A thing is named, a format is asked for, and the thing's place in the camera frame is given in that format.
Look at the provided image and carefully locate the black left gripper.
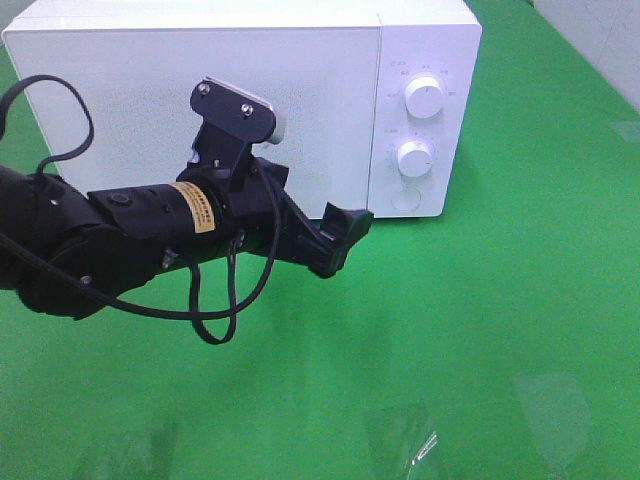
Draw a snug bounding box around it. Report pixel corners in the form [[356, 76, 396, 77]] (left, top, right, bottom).
[[178, 157, 374, 278]]

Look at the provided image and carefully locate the round white door button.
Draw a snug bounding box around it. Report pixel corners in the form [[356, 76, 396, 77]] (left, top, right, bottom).
[[391, 187, 421, 213]]

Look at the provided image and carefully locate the white microwave knob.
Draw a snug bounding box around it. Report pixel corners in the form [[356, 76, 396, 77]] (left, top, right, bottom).
[[404, 73, 444, 119], [396, 141, 433, 178]]

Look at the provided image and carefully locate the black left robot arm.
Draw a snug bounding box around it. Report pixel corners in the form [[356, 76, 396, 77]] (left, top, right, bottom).
[[1, 158, 373, 319]]

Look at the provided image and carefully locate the clear tape patch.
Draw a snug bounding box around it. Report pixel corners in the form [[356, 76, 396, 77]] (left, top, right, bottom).
[[514, 372, 593, 469], [364, 402, 447, 479]]

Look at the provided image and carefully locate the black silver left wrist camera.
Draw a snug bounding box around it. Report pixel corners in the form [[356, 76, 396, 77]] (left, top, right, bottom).
[[190, 77, 287, 192]]

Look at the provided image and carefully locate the black left camera cable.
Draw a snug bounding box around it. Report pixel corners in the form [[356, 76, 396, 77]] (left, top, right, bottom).
[[0, 74, 281, 346]]

